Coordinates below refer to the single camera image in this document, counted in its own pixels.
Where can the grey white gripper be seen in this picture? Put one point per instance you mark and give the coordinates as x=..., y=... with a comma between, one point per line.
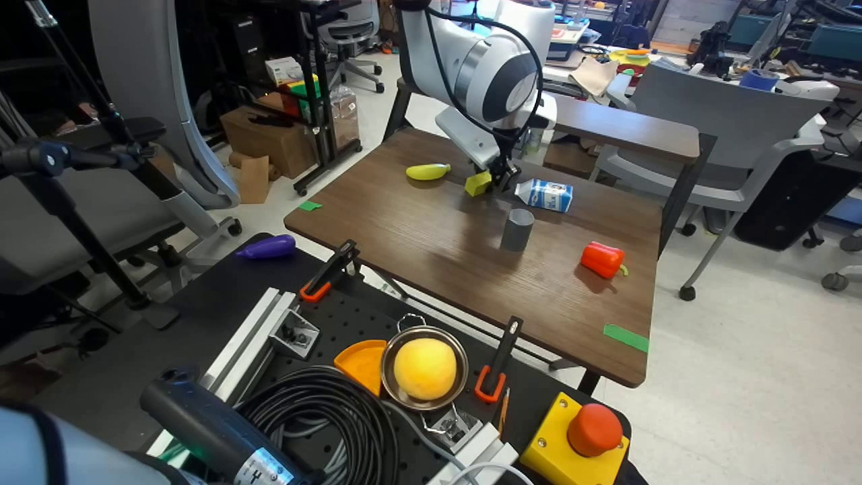
x=468, y=135

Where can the yellow rectangular block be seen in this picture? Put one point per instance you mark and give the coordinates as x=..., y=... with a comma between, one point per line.
x=478, y=185

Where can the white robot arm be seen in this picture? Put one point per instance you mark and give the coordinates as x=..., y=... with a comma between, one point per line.
x=468, y=64

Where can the grey cylinder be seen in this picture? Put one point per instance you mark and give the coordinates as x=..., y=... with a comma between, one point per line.
x=516, y=230

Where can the cardboard box under table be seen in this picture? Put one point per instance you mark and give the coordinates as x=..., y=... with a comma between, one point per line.
x=569, y=158

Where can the yellow toy banana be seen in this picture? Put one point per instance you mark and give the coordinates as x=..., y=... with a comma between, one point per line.
x=426, y=170

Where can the brown side table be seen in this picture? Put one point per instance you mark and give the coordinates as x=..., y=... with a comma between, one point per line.
x=628, y=125

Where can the red toy bell pepper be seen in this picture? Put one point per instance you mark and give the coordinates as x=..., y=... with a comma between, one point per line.
x=602, y=261

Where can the dark swivel chair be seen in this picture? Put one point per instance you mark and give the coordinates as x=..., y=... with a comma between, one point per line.
x=353, y=41

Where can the orange black clamp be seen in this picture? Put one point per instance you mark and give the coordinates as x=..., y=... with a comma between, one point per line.
x=328, y=273
x=496, y=366

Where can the green tape strip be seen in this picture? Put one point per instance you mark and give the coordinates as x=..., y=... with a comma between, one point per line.
x=310, y=205
x=627, y=338

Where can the black metal cart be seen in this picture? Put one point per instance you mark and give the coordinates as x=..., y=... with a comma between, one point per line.
x=314, y=90

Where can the yellow ball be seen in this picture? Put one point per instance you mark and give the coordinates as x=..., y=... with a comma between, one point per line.
x=423, y=367

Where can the grey wheeled chair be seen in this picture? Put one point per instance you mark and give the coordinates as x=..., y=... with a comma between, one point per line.
x=717, y=117

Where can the large cardboard box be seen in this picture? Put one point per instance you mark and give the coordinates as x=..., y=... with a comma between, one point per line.
x=271, y=139

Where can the orange plastic bowl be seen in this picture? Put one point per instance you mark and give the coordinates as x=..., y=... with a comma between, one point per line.
x=363, y=362

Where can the purple toy eggplant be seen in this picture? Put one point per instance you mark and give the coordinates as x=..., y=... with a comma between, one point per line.
x=267, y=249

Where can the small cardboard box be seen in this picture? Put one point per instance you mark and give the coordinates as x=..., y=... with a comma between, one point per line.
x=253, y=177

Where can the yellow emergency stop box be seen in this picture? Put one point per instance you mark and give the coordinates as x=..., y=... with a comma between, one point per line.
x=574, y=440

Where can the teal chair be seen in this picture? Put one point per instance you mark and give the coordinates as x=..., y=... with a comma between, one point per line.
x=835, y=41

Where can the white chair back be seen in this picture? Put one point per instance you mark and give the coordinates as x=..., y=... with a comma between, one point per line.
x=151, y=98

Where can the blue black power tool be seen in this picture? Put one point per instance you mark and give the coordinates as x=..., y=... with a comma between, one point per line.
x=216, y=433

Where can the grey office chair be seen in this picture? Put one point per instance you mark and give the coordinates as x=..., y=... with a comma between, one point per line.
x=55, y=224

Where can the light blue rounded housing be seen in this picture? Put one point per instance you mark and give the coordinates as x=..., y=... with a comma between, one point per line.
x=37, y=453

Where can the metal corner bracket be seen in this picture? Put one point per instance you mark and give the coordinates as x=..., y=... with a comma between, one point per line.
x=294, y=332
x=454, y=428

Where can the aluminium extrusion rail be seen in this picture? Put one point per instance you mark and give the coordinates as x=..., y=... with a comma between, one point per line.
x=256, y=340

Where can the black camera stand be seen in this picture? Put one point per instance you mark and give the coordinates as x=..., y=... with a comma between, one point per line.
x=55, y=158

